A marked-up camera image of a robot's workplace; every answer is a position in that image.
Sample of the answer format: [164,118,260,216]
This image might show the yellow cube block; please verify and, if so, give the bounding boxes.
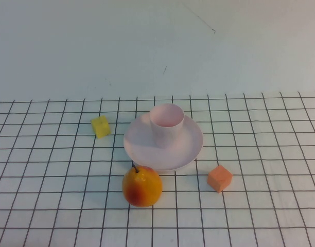
[91,115,112,139]

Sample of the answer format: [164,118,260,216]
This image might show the white black-grid tablecloth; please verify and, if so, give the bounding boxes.
[0,91,315,247]

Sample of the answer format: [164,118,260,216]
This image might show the orange cube block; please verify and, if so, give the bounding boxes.
[207,165,233,193]

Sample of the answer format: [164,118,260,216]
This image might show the pale pink plastic cup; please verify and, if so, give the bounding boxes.
[149,103,185,149]

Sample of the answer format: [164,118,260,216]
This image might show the pale pink round plate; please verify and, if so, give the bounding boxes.
[123,112,204,173]

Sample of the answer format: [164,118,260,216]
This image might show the yellow orange pear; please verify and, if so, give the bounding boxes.
[121,163,163,208]

